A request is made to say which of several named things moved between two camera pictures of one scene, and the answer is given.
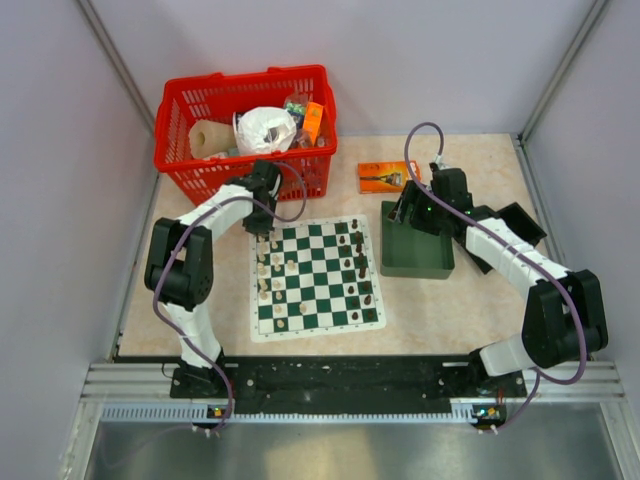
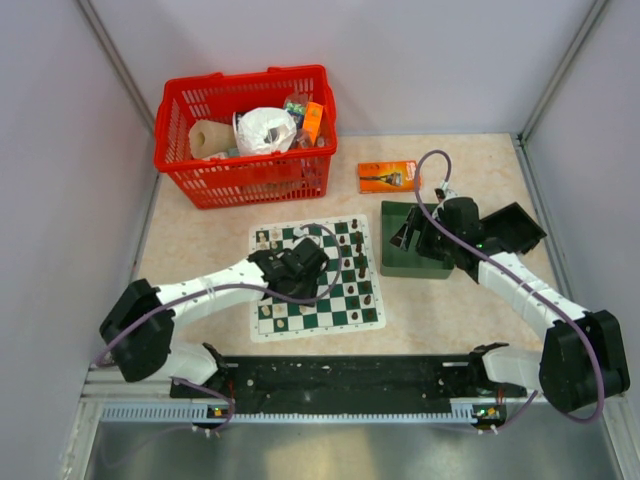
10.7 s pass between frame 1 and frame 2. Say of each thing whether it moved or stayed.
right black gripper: moved
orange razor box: stayed
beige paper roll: stayed
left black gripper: moved
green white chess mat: stayed
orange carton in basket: stayed
